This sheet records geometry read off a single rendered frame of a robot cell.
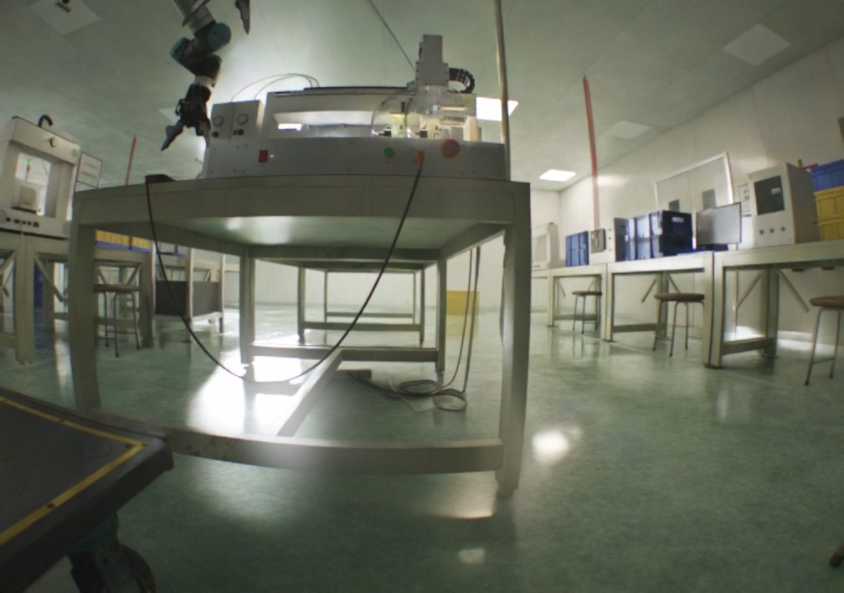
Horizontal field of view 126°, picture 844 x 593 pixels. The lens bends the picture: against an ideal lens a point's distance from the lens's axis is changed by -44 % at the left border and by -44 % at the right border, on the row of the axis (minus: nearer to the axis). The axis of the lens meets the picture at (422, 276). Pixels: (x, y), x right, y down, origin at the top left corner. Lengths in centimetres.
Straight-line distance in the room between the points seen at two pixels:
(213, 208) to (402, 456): 70
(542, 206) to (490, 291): 238
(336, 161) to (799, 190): 259
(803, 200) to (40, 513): 304
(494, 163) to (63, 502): 94
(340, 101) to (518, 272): 91
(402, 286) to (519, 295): 747
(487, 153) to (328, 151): 37
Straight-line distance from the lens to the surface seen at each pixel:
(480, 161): 90
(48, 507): 40
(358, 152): 89
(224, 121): 160
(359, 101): 142
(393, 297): 826
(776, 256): 242
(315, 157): 90
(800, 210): 274
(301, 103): 146
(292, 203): 84
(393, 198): 81
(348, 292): 831
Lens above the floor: 52
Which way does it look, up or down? 1 degrees up
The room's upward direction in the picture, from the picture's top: 1 degrees clockwise
